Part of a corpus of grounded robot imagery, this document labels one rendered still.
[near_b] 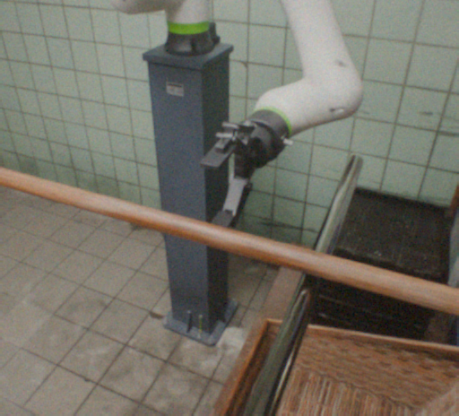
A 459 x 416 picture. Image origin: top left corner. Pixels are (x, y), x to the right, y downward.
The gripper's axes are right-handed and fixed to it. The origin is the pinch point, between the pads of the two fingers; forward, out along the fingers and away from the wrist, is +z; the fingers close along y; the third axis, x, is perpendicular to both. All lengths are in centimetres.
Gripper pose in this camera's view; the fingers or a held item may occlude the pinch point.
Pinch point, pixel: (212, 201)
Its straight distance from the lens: 67.3
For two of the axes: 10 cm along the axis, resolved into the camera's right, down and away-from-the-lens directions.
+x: -9.2, -2.3, 3.3
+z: -4.0, 5.2, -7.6
